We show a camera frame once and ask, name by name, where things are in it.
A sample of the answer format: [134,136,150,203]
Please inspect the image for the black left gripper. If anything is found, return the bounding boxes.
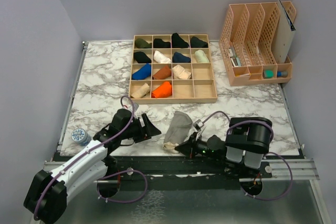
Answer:
[120,113,161,143]

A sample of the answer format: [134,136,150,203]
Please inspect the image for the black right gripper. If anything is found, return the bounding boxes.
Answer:
[175,131,222,160]

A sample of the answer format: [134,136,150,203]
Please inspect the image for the grey underwear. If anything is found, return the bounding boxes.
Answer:
[162,111,193,153]

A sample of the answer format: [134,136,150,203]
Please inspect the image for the beige boxer underwear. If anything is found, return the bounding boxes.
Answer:
[172,65,192,80]

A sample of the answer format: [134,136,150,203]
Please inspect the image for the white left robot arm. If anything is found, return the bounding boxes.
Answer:
[24,109,161,223]

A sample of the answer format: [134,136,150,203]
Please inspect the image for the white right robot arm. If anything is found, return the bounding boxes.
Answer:
[175,117,274,177]

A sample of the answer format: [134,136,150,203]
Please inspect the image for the beige rolled cloth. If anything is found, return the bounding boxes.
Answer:
[131,83,150,99]

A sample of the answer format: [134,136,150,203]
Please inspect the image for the orange rolled cloth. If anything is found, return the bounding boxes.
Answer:
[151,81,173,99]

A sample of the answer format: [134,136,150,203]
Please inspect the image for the blue rolled cloth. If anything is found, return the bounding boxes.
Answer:
[131,63,152,80]

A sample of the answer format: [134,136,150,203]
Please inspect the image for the brown rolled cloth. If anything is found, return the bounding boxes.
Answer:
[153,65,172,80]

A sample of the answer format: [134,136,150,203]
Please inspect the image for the wooden compartment tray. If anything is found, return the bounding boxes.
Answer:
[129,33,217,104]

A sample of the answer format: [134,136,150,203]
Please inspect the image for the white rolled cloth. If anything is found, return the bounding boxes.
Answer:
[153,50,171,64]

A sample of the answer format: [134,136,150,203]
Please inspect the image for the black rolled cloth left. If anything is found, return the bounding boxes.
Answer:
[133,51,152,63]

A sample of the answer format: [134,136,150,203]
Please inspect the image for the black rolled cloth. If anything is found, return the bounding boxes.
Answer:
[153,38,171,48]
[133,51,152,63]
[171,33,189,48]

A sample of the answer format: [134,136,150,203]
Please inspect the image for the navy rolled cloth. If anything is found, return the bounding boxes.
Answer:
[172,52,191,63]

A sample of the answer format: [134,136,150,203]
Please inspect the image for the olive green rolled cloth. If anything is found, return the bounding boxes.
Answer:
[134,38,152,49]

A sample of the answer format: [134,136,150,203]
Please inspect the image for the pale green rolled cloth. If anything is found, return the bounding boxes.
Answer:
[195,50,209,63]

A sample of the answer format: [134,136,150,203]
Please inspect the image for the dark green rolled cloth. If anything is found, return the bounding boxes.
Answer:
[190,36,208,48]

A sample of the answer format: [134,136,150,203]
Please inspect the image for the cards in rack slot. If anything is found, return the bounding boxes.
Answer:
[228,46,250,77]

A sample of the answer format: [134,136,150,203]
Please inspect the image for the pink file organizer rack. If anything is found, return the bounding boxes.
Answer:
[219,2,292,86]

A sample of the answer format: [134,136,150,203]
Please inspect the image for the blue grey cylinder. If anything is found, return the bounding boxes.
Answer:
[277,71,288,78]

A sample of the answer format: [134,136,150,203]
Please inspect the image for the grey folder in rack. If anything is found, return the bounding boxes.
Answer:
[271,0,297,63]

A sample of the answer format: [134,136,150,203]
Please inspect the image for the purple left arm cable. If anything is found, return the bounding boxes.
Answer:
[33,95,148,221]

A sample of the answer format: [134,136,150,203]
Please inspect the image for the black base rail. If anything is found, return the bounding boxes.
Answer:
[51,154,274,191]

